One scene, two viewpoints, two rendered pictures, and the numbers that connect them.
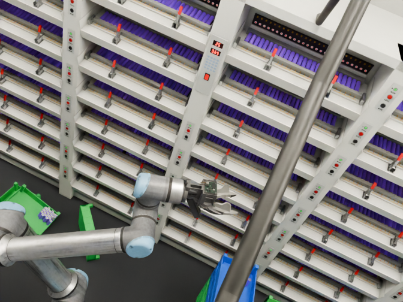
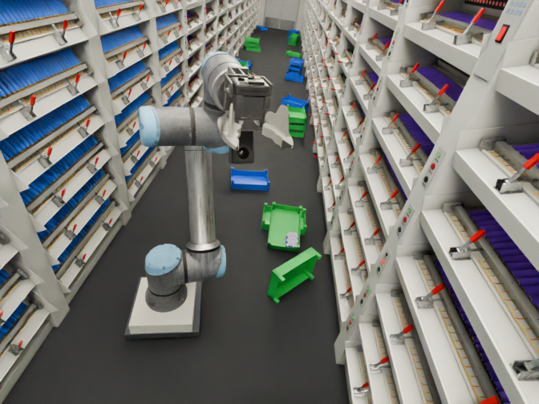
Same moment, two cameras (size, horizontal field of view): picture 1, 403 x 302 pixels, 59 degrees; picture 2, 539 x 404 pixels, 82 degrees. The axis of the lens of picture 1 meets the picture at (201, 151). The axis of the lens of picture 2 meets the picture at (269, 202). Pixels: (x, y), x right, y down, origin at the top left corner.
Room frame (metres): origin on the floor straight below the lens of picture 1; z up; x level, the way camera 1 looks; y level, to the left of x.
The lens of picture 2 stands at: (0.87, -0.61, 1.41)
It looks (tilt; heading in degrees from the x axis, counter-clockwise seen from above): 37 degrees down; 81
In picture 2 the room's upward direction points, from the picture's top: 10 degrees clockwise
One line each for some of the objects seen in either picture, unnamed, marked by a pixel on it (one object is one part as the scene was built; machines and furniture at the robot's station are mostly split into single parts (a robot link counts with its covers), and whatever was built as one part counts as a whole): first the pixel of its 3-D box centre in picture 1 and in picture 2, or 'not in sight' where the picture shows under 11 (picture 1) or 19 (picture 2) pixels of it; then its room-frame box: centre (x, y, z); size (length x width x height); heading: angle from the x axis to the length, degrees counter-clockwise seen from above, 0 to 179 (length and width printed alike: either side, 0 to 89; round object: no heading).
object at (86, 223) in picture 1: (89, 232); (294, 275); (1.24, 0.48, 0.10); 0.30 x 0.08 x 0.20; 38
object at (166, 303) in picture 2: not in sight; (166, 288); (0.60, 0.31, 0.17); 0.19 x 0.19 x 0.10
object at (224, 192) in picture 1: (225, 190); (281, 123); (0.94, -0.14, 1.22); 0.09 x 0.03 x 0.06; 124
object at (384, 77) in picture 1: (303, 198); not in sight; (1.43, -0.61, 0.88); 0.20 x 0.09 x 1.76; 173
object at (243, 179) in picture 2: not in sight; (249, 179); (1.00, 1.50, 0.04); 0.30 x 0.20 x 0.08; 3
